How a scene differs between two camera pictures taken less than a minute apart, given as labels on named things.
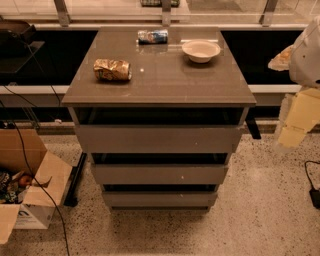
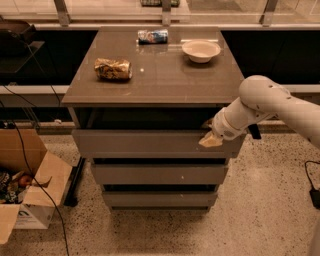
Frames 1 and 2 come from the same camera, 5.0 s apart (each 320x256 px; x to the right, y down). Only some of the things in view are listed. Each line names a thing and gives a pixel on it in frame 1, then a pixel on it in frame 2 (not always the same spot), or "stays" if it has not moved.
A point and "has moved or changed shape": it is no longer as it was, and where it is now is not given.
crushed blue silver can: [154, 37] stays
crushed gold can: [114, 70] stays
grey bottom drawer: [160, 199] stays
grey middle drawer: [157, 174] stays
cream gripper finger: [303, 115] → [211, 140]
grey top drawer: [160, 138] has moved or changed shape
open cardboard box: [33, 182] stays
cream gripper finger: [281, 62] → [208, 123]
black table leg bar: [72, 194] stays
